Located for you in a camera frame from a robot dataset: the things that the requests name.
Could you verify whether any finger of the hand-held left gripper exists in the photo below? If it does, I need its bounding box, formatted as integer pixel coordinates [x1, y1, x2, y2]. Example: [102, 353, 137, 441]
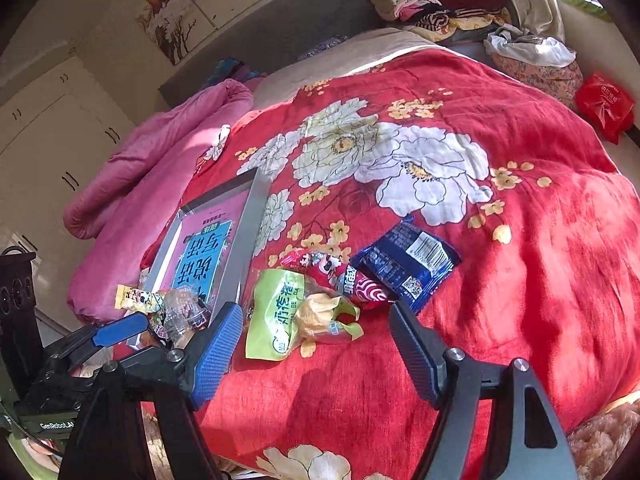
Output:
[47, 311, 149, 358]

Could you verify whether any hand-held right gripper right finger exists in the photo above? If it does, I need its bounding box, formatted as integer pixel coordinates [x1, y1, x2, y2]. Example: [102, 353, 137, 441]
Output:
[389, 300, 571, 480]

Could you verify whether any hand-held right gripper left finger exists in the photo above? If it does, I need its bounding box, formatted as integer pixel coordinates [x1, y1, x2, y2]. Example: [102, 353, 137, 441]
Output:
[57, 301, 243, 480]

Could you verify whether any yellow cartoon snack packet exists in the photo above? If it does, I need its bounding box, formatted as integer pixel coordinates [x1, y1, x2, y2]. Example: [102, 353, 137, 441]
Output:
[116, 285, 166, 313]

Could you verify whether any clear crinkled snack packet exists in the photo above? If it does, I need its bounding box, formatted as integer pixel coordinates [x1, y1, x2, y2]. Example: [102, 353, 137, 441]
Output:
[160, 285, 213, 333]

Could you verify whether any green snack packet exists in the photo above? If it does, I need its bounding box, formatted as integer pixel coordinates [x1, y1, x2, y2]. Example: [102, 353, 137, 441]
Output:
[245, 268, 363, 361]

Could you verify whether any dark blue snack packet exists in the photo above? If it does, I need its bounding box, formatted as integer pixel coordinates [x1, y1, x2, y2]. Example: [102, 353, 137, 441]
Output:
[350, 215, 462, 313]

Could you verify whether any red snack packet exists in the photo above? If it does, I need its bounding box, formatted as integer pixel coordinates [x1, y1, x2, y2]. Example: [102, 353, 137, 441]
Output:
[279, 249, 396, 311]

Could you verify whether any grey cardboard box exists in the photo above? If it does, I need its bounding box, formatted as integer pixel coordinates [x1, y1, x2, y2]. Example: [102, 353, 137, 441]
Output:
[127, 167, 273, 351]

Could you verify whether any pink and blue book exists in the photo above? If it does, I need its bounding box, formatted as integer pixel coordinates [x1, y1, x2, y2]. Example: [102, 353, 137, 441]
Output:
[165, 210, 236, 306]

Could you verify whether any red floral blanket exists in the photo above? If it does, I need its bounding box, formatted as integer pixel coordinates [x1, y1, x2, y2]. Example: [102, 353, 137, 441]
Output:
[140, 52, 640, 480]

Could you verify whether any pink quilt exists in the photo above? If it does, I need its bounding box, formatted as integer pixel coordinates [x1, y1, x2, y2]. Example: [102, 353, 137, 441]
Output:
[62, 80, 256, 323]

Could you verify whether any brown fluffy cloth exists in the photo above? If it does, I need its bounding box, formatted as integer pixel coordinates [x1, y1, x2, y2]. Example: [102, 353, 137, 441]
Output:
[567, 400, 640, 480]

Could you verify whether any cream wardrobe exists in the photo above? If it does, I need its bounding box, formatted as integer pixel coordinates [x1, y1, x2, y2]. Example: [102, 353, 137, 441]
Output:
[0, 55, 138, 261]

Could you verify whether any striped folded cloth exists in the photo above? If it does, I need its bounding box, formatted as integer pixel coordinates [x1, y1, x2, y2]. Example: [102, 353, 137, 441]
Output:
[210, 57, 268, 86]

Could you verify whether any beige bed sheet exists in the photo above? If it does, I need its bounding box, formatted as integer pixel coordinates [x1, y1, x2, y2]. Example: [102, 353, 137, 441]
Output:
[252, 27, 451, 111]

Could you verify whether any floral pillow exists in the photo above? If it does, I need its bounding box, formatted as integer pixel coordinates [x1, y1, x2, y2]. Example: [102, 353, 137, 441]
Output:
[492, 52, 584, 111]

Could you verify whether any red plastic bag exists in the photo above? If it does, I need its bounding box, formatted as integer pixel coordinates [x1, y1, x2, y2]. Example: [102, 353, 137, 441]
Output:
[575, 72, 636, 144]

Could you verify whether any dark floral cloth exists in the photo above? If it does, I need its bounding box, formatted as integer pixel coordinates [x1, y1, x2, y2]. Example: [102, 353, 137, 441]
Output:
[300, 35, 348, 61]

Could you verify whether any white garment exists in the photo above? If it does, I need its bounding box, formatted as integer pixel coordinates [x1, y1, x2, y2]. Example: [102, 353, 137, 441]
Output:
[482, 25, 576, 67]

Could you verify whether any grey padded headboard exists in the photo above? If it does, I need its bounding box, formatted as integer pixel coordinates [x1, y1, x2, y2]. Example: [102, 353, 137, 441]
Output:
[159, 0, 386, 108]

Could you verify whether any pile of folded clothes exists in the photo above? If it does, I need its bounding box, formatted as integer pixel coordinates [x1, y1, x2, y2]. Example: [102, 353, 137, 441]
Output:
[370, 0, 516, 43]

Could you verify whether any green window sill mat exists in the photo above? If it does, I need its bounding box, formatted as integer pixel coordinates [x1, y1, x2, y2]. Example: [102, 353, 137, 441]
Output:
[555, 0, 612, 22]

